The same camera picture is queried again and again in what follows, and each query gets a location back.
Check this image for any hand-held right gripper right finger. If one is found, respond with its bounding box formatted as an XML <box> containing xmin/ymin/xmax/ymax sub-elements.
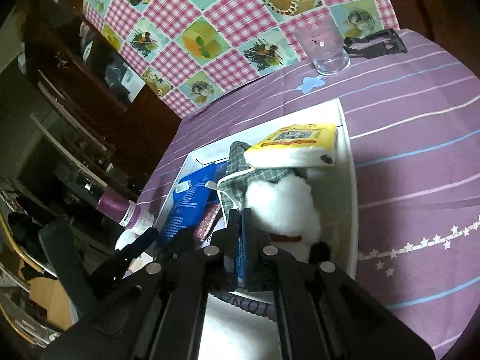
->
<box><xmin>242</xmin><ymin>208</ymin><xmax>436</xmax><ymax>360</ymax></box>

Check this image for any white plush toy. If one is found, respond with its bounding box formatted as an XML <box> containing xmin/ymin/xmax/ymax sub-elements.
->
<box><xmin>244</xmin><ymin>167</ymin><xmax>332</xmax><ymax>267</ymax></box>

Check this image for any clear glass cup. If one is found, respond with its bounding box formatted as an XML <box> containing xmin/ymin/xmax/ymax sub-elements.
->
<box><xmin>294</xmin><ymin>19</ymin><xmax>351</xmax><ymax>76</ymax></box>

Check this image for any brown cardboard box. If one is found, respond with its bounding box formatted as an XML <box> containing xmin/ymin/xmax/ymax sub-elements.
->
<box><xmin>28</xmin><ymin>277</ymin><xmax>76</xmax><ymax>331</ymax></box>

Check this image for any grey plaid cloth pouch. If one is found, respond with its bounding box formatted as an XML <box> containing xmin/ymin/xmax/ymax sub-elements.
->
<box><xmin>217</xmin><ymin>140</ymin><xmax>301</xmax><ymax>218</ymax></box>

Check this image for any purple printed tablecloth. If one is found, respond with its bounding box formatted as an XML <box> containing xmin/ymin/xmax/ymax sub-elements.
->
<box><xmin>137</xmin><ymin>26</ymin><xmax>480</xmax><ymax>360</ymax></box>

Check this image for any blue plastic packet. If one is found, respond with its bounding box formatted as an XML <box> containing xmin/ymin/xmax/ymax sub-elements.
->
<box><xmin>159</xmin><ymin>161</ymin><xmax>229</xmax><ymax>250</ymax></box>

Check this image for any pink glitter sponge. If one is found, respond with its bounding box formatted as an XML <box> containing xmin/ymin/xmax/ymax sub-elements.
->
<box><xmin>194</xmin><ymin>200</ymin><xmax>222</xmax><ymax>242</ymax></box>

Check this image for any white shallow cardboard box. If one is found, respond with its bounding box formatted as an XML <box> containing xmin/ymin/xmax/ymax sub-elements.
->
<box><xmin>150</xmin><ymin>97</ymin><xmax>359</xmax><ymax>304</ymax></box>

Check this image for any purple canister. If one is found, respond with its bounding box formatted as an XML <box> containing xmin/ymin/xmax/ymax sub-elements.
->
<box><xmin>95</xmin><ymin>189</ymin><xmax>155</xmax><ymax>231</ymax></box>

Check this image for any yellow tissue pack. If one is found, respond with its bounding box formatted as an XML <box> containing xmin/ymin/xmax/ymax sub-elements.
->
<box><xmin>243</xmin><ymin>122</ymin><xmax>338</xmax><ymax>169</ymax></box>

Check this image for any dark wooden cabinet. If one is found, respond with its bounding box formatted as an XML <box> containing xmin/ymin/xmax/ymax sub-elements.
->
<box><xmin>22</xmin><ymin>0</ymin><xmax>181</xmax><ymax>196</ymax></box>

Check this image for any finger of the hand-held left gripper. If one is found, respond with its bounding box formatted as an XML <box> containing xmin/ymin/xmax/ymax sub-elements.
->
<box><xmin>154</xmin><ymin>227</ymin><xmax>196</xmax><ymax>267</ymax></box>
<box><xmin>90</xmin><ymin>227</ymin><xmax>160</xmax><ymax>289</ymax></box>

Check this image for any black plastic clip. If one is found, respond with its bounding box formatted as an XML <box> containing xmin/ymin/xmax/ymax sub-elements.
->
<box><xmin>343</xmin><ymin>28</ymin><xmax>409</xmax><ymax>59</ymax></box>

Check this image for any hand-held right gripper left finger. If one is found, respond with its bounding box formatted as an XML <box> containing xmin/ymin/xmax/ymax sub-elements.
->
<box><xmin>41</xmin><ymin>208</ymin><xmax>246</xmax><ymax>360</ymax></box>

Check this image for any pink checkered printed cloth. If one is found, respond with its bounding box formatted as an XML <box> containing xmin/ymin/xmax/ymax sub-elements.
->
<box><xmin>82</xmin><ymin>0</ymin><xmax>400</xmax><ymax>119</ymax></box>

